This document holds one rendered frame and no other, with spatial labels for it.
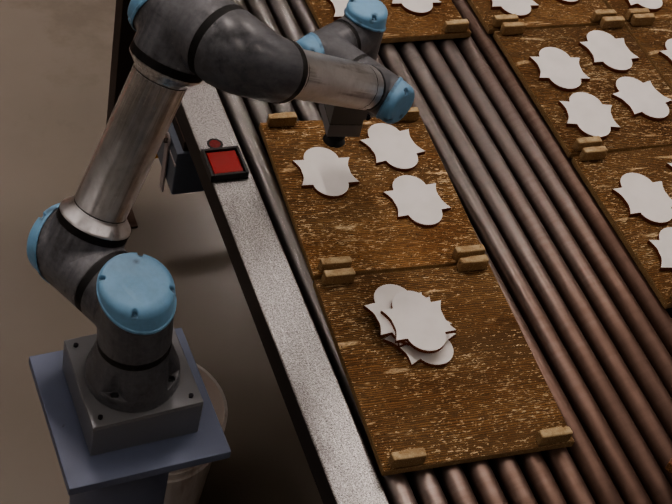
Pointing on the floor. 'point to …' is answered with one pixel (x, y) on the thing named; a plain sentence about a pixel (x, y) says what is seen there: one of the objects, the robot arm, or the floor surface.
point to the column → (164, 453)
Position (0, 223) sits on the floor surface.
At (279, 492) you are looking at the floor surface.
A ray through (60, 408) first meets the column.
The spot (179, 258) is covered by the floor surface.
